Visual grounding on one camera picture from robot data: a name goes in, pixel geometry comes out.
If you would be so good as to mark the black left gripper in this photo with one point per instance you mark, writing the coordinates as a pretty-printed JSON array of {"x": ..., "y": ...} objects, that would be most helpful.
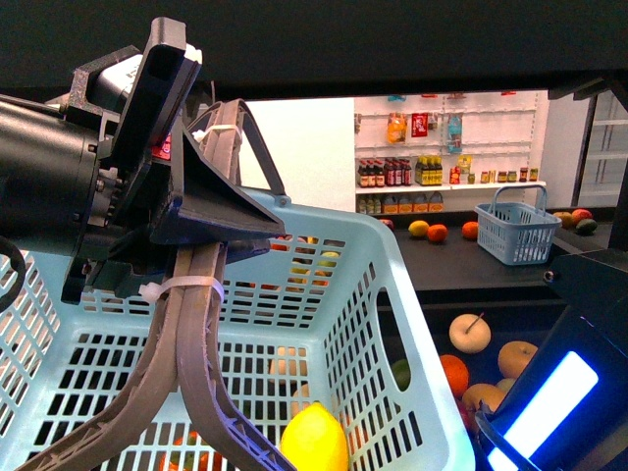
[{"x": 163, "y": 186}]

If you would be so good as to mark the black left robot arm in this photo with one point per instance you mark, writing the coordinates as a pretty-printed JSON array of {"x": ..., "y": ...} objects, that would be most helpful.
[{"x": 47, "y": 170}]

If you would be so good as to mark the pale pear with stem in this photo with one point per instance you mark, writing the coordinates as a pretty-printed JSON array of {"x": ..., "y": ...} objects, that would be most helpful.
[{"x": 469, "y": 333}]

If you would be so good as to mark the red persimmon tomato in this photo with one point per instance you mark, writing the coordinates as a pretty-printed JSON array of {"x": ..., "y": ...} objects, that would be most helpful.
[{"x": 190, "y": 460}]

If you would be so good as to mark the small blue basket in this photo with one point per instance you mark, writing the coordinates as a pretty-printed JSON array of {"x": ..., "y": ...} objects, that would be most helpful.
[{"x": 516, "y": 233}]

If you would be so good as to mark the yellow orange apple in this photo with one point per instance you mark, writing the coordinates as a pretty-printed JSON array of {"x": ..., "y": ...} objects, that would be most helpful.
[{"x": 514, "y": 357}]

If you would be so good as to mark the yellow lemon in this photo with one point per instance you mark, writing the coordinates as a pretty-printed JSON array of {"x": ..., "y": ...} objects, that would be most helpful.
[
  {"x": 418, "y": 228},
  {"x": 315, "y": 440}
]

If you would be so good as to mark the white wall product display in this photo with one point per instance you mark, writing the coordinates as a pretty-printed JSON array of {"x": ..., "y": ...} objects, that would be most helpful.
[{"x": 446, "y": 152}]

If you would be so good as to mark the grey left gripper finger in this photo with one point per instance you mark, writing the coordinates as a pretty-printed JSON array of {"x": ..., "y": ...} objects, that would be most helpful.
[
  {"x": 208, "y": 404},
  {"x": 176, "y": 345}
]

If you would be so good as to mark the green lime upper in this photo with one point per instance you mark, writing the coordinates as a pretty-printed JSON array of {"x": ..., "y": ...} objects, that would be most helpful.
[{"x": 402, "y": 374}]

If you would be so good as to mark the small orange mandarin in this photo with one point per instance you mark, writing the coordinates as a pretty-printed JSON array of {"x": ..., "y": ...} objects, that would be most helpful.
[{"x": 457, "y": 374}]

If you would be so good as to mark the black metal shelf rack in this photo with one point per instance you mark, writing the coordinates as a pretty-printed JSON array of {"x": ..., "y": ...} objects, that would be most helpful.
[{"x": 297, "y": 49}]

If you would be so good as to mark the far mandarin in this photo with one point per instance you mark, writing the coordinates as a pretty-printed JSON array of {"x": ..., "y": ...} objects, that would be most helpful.
[{"x": 437, "y": 233}]

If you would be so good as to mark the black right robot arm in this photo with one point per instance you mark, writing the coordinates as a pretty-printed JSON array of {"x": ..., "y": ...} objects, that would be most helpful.
[{"x": 568, "y": 409}]

